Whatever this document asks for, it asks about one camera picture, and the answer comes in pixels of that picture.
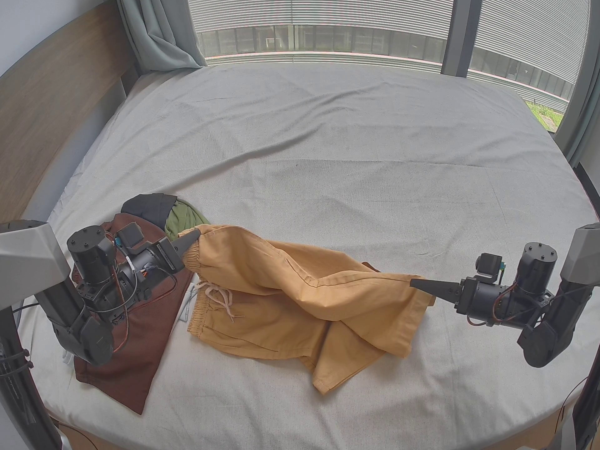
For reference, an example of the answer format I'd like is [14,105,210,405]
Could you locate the window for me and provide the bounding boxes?
[180,0,600,168]

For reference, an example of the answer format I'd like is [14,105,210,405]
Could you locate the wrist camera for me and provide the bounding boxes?
[116,222,147,258]
[476,252,507,283]

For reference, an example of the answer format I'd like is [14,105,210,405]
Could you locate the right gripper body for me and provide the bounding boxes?
[457,276,513,329]

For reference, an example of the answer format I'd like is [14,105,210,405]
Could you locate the bed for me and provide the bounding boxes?
[0,0,600,450]

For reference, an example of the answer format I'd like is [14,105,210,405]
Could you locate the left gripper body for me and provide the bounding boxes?
[127,236,187,285]

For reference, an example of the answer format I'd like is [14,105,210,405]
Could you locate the yellow shorts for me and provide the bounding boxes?
[180,223,438,396]

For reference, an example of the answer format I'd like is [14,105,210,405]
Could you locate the black garment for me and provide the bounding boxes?
[123,194,179,233]

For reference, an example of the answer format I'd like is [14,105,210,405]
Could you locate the brown shorts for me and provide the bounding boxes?
[72,211,198,415]

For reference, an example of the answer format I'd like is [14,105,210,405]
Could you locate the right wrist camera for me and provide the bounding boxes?
[476,252,507,283]

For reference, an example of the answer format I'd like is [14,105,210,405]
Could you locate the grey-green curtain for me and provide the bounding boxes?
[112,0,208,75]

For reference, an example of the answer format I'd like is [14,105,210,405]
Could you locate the green garment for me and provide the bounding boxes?
[164,199,212,243]

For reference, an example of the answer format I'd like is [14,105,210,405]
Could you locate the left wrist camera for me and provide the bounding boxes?
[116,222,147,258]

